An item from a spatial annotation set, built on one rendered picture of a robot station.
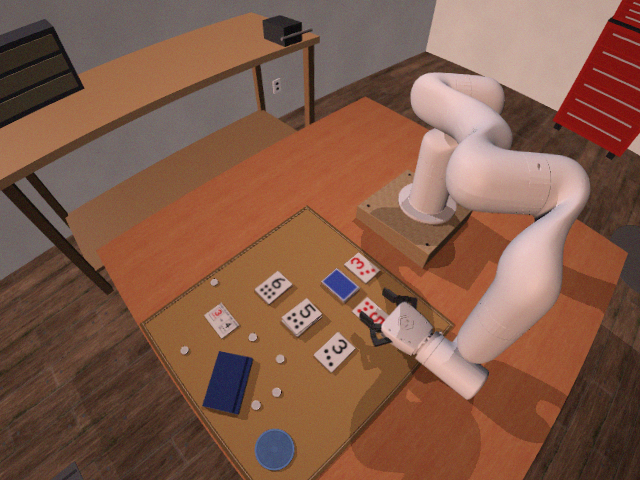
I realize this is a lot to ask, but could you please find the blue round disc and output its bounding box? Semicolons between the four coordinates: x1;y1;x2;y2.
255;429;295;470

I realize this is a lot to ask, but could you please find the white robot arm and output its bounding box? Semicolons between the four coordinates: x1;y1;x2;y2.
398;73;590;400

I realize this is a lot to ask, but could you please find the dark blue notebook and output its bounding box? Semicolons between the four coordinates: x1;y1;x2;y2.
203;351;253;415

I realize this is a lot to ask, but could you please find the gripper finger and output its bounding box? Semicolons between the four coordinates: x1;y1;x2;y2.
382;288;417;309
359;311;392;347

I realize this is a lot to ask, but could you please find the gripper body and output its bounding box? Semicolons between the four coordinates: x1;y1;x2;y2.
380;302;433;356

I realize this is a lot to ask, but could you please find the tan card cloth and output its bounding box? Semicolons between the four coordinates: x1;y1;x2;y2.
145;209;418;480
140;205;455;480

